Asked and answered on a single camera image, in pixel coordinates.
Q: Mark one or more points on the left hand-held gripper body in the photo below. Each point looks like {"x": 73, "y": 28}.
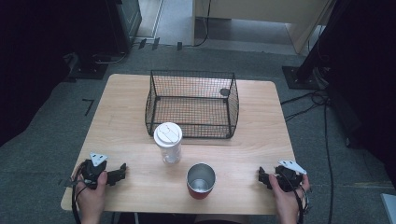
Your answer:
{"x": 93, "y": 169}

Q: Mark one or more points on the red cup with metal inside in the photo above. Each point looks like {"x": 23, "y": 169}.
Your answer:
{"x": 200, "y": 182}

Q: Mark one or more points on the black stand with flat base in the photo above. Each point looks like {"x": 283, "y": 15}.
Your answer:
{"x": 303, "y": 77}

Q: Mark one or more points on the dark cabinet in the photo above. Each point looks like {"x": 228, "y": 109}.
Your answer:
{"x": 126, "y": 21}

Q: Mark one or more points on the person's left hand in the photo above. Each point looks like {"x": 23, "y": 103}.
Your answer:
{"x": 91, "y": 199}

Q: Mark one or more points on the white flat object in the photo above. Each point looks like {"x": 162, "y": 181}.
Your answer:
{"x": 389, "y": 208}

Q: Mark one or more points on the person's right hand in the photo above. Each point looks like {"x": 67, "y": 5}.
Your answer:
{"x": 286, "y": 200}

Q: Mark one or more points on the clear cup with white lid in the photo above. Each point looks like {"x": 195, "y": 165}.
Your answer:
{"x": 168, "y": 141}

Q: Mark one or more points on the dark curtain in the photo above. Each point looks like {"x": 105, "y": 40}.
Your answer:
{"x": 31, "y": 62}
{"x": 364, "y": 77}

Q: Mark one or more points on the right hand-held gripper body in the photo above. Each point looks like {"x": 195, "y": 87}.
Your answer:
{"x": 288, "y": 177}

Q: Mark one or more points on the light wooden furniture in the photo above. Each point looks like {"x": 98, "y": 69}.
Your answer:
{"x": 264, "y": 15}

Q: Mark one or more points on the dark round disc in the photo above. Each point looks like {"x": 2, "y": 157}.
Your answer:
{"x": 224, "y": 92}

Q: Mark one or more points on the black stand with square base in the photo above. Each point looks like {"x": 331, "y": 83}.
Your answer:
{"x": 88, "y": 70}

